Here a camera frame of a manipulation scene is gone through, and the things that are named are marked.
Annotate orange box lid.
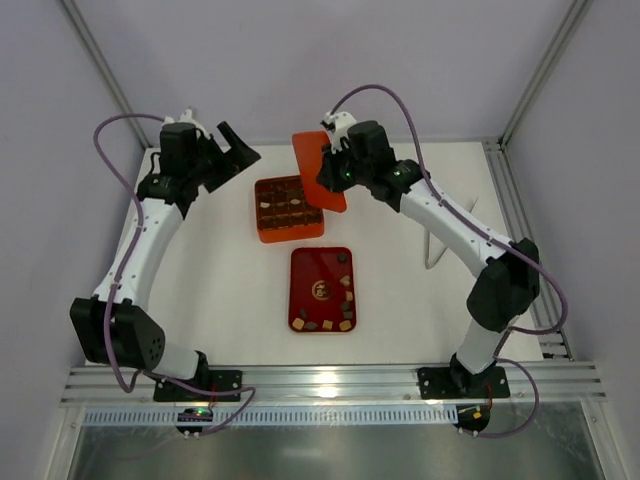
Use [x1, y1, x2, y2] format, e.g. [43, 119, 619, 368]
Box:
[292, 131, 347, 213]

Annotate orange chocolate box with tray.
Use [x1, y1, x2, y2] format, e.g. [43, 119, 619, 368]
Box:
[254, 175, 325, 244]

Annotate metal tongs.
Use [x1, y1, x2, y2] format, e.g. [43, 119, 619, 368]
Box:
[421, 198, 485, 277]

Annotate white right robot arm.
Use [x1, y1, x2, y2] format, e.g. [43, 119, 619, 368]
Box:
[317, 112, 540, 397]

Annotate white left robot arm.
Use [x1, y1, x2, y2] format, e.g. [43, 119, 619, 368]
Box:
[70, 111, 261, 394]

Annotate tan chocolate front left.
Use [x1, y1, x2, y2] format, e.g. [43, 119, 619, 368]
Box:
[292, 318, 305, 331]

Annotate red rectangular tray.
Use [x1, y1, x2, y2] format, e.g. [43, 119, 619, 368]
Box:
[287, 246, 357, 334]

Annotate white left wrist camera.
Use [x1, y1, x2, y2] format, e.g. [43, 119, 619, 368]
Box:
[163, 107, 209, 135]

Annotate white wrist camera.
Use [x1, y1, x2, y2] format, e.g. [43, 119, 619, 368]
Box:
[321, 111, 356, 144]
[163, 107, 209, 135]

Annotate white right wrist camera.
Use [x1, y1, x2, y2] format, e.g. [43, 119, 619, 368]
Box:
[321, 111, 356, 144]

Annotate aluminium side rail right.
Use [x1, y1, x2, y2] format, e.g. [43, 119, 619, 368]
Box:
[482, 139, 574, 361]

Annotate aluminium frame post left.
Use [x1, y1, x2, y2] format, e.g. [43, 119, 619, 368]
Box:
[58, 0, 150, 148]

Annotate aluminium frame post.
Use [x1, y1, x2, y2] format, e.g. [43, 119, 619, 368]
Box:
[58, 0, 150, 148]
[498, 0, 593, 149]

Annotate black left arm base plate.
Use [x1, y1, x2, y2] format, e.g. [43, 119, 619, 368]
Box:
[153, 369, 243, 403]

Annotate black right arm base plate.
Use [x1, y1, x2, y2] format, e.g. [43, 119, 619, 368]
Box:
[417, 366, 511, 400]

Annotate slotted cable duct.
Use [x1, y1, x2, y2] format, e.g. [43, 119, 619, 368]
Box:
[82, 403, 458, 427]

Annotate aluminium frame post right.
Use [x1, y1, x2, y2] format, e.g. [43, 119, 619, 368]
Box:
[498, 0, 593, 149]

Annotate aluminium front rail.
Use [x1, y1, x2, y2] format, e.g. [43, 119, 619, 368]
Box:
[61, 360, 606, 406]

